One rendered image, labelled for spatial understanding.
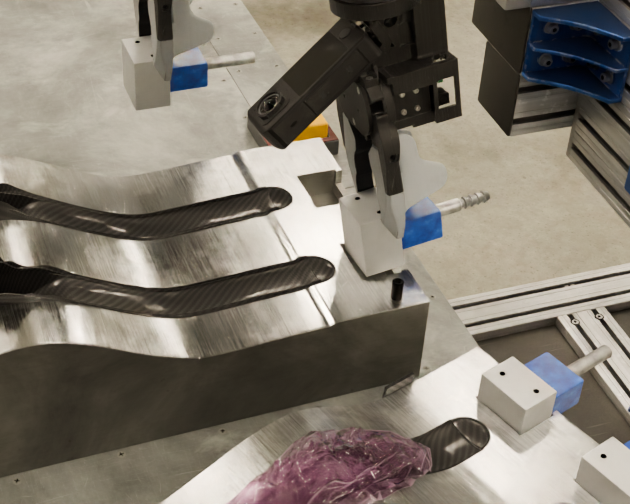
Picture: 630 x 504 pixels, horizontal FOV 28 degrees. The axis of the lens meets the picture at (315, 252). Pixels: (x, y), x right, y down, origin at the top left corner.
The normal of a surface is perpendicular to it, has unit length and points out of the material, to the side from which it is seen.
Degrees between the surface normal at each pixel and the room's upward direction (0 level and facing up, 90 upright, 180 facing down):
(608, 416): 0
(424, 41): 82
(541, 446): 0
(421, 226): 82
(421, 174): 71
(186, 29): 80
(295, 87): 40
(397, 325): 90
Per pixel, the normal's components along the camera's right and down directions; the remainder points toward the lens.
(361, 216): -0.12, -0.82
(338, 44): -0.58, -0.54
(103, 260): 0.48, -0.77
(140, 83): 0.36, 0.60
